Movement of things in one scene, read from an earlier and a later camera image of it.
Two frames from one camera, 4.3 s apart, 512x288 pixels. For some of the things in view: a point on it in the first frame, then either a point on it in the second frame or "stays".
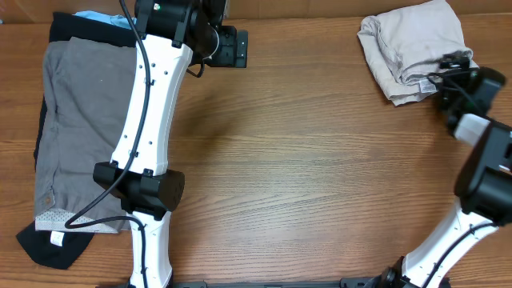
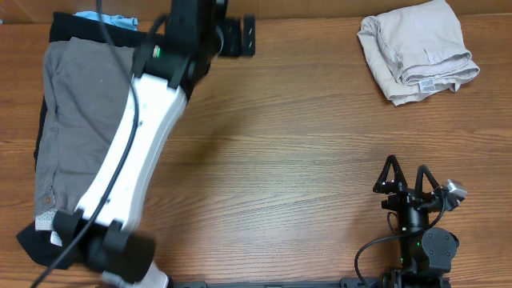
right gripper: (453, 64) to (406, 198)
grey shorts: (87, 89) stays
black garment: (64, 249) stays
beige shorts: (404, 46) stays
